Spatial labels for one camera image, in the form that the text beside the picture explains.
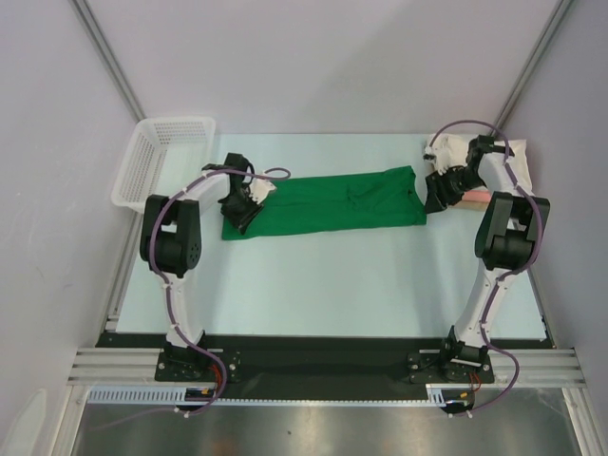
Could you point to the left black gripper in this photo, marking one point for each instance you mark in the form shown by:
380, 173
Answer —
242, 220

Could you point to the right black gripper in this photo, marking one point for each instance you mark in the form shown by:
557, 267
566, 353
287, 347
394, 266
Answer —
437, 191

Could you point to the green t shirt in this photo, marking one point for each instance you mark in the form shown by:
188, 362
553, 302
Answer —
336, 203

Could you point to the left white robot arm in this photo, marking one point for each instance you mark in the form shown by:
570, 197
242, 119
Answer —
171, 245

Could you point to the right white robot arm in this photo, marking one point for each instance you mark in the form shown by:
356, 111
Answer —
506, 244

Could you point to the pink folded t shirt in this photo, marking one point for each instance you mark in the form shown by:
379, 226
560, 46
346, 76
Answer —
480, 196

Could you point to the cream folded t shirt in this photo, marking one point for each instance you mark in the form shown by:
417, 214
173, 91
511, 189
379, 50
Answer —
518, 163

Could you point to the white plastic basket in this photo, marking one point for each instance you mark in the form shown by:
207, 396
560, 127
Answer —
163, 155

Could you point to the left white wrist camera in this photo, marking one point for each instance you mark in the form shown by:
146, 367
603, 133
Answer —
259, 190

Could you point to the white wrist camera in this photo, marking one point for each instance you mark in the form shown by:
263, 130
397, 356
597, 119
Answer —
259, 190
446, 152

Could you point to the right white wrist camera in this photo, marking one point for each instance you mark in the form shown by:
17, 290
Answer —
446, 152

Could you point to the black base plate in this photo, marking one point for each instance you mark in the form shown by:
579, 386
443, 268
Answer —
292, 368

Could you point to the white slotted cable duct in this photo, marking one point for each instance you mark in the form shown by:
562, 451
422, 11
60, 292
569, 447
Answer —
184, 397

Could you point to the right aluminium corner post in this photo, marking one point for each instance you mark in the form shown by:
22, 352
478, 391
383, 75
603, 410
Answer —
549, 33

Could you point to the aluminium corner post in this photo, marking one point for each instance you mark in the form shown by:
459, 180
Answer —
549, 33
96, 35

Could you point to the left aluminium corner post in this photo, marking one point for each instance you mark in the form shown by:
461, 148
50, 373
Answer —
96, 35

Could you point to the aluminium front rail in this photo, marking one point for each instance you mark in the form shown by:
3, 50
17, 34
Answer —
135, 366

